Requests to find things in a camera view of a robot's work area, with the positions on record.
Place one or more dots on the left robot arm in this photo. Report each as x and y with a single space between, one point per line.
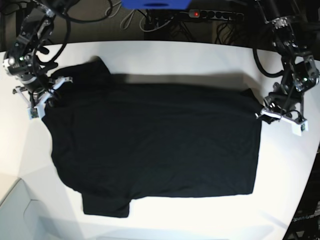
299 74

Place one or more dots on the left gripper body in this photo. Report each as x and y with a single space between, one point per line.
279 106

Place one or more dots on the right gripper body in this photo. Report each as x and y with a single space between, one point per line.
36 94

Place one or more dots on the blue box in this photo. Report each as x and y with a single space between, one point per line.
156 4

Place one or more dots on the black t-shirt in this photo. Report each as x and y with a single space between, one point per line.
115 142

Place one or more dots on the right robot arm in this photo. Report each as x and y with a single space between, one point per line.
21 61

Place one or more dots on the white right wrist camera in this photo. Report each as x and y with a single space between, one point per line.
37 111

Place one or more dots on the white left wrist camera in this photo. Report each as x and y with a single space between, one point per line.
298 128

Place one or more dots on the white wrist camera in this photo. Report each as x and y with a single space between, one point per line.
298 128
37 111

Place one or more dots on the black power strip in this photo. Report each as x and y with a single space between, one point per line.
216 15

